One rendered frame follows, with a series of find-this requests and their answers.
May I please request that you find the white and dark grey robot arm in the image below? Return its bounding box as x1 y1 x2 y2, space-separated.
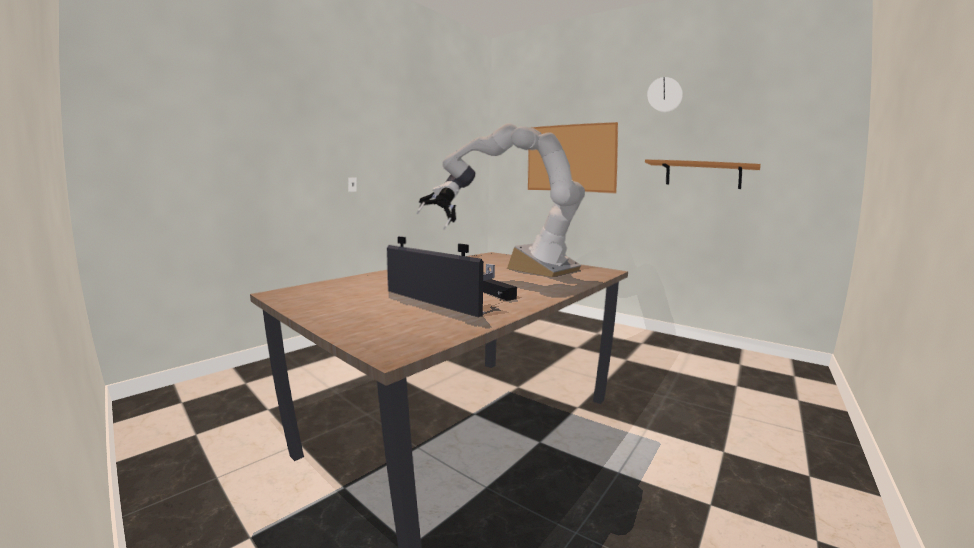
433 123 585 266

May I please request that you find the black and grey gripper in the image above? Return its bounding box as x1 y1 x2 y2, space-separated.
417 188 456 230

